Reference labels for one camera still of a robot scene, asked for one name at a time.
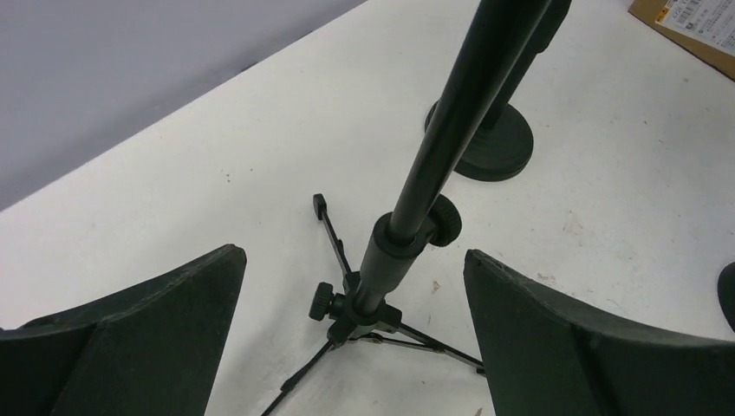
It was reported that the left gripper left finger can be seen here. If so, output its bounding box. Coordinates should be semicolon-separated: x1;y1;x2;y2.
1;244;247;415

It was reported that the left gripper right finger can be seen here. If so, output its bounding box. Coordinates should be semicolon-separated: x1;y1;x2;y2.
463;249;734;415

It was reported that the black tripod shock-mount stand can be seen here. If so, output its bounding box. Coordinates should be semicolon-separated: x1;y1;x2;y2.
266;1;552;413

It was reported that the black clip microphone stand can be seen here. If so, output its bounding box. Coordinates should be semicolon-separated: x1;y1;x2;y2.
454;0;572;182

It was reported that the brown cardboard box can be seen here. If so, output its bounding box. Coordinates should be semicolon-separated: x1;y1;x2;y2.
628;0;734;80

